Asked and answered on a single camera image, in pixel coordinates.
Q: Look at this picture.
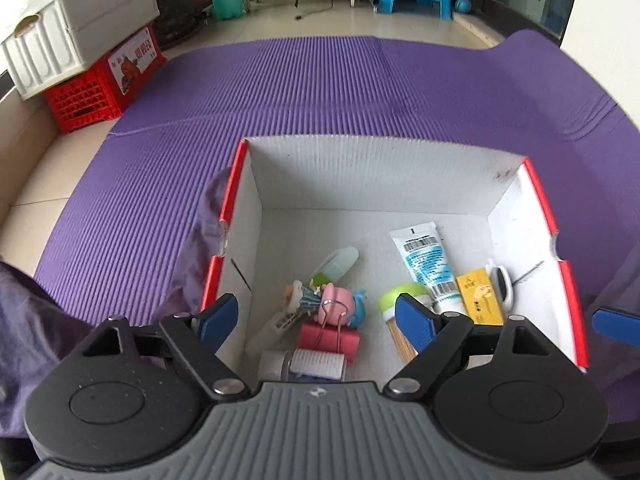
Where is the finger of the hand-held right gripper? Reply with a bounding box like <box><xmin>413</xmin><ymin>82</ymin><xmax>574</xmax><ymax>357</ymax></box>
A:
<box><xmin>592</xmin><ymin>307</ymin><xmax>640</xmax><ymax>346</ymax></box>

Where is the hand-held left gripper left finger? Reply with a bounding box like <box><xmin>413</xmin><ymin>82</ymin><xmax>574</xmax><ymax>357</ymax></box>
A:
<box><xmin>77</xmin><ymin>293</ymin><xmax>251</xmax><ymax>404</ymax></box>

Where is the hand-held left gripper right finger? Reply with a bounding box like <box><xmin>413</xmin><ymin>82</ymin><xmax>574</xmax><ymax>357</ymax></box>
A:
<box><xmin>383</xmin><ymin>294</ymin><xmax>574</xmax><ymax>404</ymax></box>

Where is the green cap toothpick bottle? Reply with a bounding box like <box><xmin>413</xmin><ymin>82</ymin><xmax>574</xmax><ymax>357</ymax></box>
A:
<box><xmin>378</xmin><ymin>282</ymin><xmax>432</xmax><ymax>364</ymax></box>

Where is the white blue cream tube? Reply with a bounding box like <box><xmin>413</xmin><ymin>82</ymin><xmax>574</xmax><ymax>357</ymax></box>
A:
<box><xmin>389</xmin><ymin>222</ymin><xmax>464</xmax><ymax>316</ymax></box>

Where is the small yellow box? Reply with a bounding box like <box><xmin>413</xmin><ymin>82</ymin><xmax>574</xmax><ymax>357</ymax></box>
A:
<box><xmin>455</xmin><ymin>268</ymin><xmax>505</xmax><ymax>324</ymax></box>

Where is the pink figurine toy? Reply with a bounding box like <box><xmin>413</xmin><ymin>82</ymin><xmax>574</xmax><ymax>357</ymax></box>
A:
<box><xmin>282</xmin><ymin>280</ymin><xmax>369</xmax><ymax>331</ymax></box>

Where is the pink binder clip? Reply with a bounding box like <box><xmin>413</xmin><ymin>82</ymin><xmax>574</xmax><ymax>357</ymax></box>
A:
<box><xmin>299</xmin><ymin>299</ymin><xmax>362</xmax><ymax>365</ymax></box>

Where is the translucent plastic tube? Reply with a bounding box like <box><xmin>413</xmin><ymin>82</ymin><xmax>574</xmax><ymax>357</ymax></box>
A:
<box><xmin>244</xmin><ymin>246</ymin><xmax>361</xmax><ymax>357</ymax></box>

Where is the small white vial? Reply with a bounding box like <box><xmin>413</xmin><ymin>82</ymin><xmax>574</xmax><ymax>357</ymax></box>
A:
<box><xmin>258</xmin><ymin>348</ymin><xmax>347</xmax><ymax>384</ymax></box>

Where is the red cardboard box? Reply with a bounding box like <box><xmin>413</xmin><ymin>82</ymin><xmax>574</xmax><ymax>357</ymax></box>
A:
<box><xmin>200</xmin><ymin>135</ymin><xmax>591</xmax><ymax>374</ymax></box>

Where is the purple cloth garment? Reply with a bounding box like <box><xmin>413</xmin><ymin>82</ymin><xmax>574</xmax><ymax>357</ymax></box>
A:
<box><xmin>0</xmin><ymin>167</ymin><xmax>640</xmax><ymax>442</ymax></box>

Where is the purple foam mat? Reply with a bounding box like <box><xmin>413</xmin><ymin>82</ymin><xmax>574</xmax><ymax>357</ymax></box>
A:
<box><xmin>32</xmin><ymin>29</ymin><xmax>640</xmax><ymax>421</ymax></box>

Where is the red plastic crate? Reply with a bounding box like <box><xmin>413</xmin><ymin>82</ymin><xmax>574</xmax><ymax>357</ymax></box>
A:
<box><xmin>42</xmin><ymin>24</ymin><xmax>168</xmax><ymax>135</ymax></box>

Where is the black plant tray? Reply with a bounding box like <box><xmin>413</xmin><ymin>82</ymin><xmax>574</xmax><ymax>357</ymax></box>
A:
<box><xmin>154</xmin><ymin>0</ymin><xmax>212</xmax><ymax>47</ymax></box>

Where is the white plastic storage crate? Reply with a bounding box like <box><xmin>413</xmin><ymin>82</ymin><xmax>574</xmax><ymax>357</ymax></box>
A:
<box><xmin>0</xmin><ymin>0</ymin><xmax>162</xmax><ymax>102</ymax></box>

